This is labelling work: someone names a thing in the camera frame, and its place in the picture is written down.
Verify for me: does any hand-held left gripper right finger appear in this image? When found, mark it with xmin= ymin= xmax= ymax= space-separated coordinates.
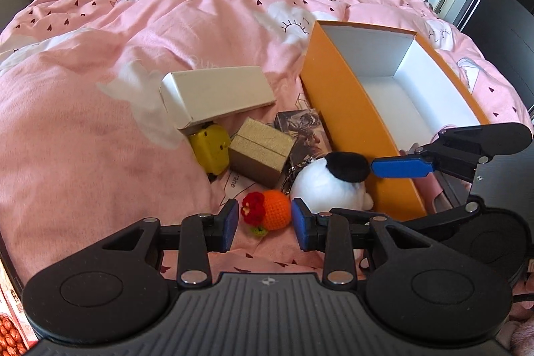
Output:
xmin=291 ymin=198 xmax=444 ymax=286

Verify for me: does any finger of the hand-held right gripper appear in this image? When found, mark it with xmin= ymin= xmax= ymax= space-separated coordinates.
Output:
xmin=370 ymin=122 xmax=534 ymax=184
xmin=329 ymin=201 xmax=484 ymax=241

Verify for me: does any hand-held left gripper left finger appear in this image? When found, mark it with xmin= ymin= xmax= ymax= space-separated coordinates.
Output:
xmin=100 ymin=199 xmax=240 ymax=286

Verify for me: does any orange crochet fruit charm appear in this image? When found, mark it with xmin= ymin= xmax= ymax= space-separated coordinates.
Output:
xmin=241 ymin=189 xmax=293 ymax=237

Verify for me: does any white round plush keychain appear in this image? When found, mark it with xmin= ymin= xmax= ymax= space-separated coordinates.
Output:
xmin=283 ymin=151 xmax=375 ymax=213

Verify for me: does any gold cardboard box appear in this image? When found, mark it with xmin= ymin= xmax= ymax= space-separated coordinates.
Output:
xmin=228 ymin=117 xmax=295 ymax=188

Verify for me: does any small yellow plastic box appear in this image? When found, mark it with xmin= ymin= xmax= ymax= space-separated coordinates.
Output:
xmin=189 ymin=123 xmax=231 ymax=174

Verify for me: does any orange cardboard box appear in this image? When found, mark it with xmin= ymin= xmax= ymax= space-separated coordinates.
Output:
xmin=300 ymin=20 xmax=491 ymax=222

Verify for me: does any dark picture card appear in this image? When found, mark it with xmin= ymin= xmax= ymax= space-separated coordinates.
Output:
xmin=273 ymin=110 xmax=331 ymax=169

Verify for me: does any white cardboard box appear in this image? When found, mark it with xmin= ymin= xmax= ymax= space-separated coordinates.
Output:
xmin=159 ymin=66 xmax=277 ymax=136

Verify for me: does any dark wardrobe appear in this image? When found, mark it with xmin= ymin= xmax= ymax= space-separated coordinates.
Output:
xmin=434 ymin=0 xmax=534 ymax=119

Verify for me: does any pink printed blanket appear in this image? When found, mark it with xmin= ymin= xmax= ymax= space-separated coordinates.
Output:
xmin=0 ymin=0 xmax=534 ymax=290

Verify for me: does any red printed bag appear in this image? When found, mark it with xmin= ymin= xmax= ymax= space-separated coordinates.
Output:
xmin=0 ymin=256 xmax=40 ymax=356

